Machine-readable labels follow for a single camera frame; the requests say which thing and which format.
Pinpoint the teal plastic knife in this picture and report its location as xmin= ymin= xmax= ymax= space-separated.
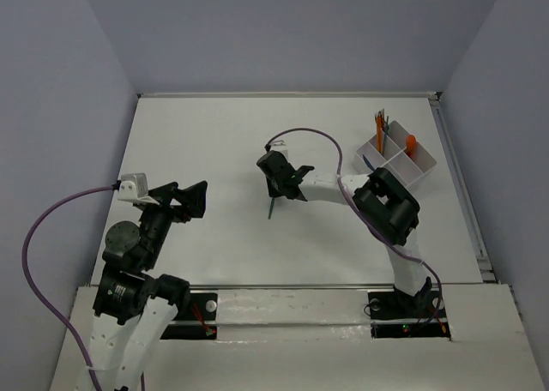
xmin=268 ymin=197 xmax=275 ymax=220

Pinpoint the teal chopstick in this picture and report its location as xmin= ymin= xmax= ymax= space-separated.
xmin=377 ymin=109 xmax=389 ymax=155

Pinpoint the orange plastic spoon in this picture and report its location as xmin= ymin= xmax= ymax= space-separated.
xmin=405 ymin=135 xmax=417 ymax=158

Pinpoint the dark blue plastic knife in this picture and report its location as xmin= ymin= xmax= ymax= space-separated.
xmin=362 ymin=154 xmax=376 ymax=171

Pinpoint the orange yellow chopstick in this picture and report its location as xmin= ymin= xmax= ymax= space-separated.
xmin=375 ymin=111 xmax=383 ymax=153

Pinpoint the red orange chopstick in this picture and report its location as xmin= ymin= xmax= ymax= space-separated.
xmin=376 ymin=109 xmax=386 ymax=154

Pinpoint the copper fork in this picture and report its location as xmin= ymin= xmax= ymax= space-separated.
xmin=383 ymin=116 xmax=389 ymax=137

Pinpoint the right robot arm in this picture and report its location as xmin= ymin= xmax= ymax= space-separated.
xmin=256 ymin=150 xmax=432 ymax=316

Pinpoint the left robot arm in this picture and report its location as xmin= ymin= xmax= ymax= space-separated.
xmin=75 ymin=173 xmax=208 ymax=390

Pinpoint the white divided utensil container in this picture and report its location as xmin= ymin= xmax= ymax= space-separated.
xmin=352 ymin=121 xmax=437 ymax=188

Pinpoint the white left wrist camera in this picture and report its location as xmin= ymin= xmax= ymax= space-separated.
xmin=118 ymin=173 xmax=148 ymax=203

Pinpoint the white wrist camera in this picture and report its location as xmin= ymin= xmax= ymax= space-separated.
xmin=267 ymin=139 xmax=289 ymax=159
xmin=118 ymin=173 xmax=148 ymax=203

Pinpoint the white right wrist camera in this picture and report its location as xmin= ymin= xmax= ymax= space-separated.
xmin=267 ymin=139 xmax=289 ymax=159

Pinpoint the aluminium table rail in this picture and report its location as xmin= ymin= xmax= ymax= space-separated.
xmin=190 ymin=284 xmax=394 ymax=291

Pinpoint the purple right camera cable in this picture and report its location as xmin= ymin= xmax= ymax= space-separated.
xmin=264 ymin=127 xmax=443 ymax=323

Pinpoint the purple camera cable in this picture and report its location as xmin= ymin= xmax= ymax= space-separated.
xmin=21 ymin=183 xmax=121 ymax=391
xmin=264 ymin=127 xmax=443 ymax=323

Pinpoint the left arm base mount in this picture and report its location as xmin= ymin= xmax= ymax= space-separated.
xmin=161 ymin=292 xmax=218 ymax=340

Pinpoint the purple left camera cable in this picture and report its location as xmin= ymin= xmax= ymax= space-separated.
xmin=21 ymin=183 xmax=121 ymax=391

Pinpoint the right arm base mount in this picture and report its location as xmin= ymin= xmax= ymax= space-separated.
xmin=363 ymin=290 xmax=451 ymax=340

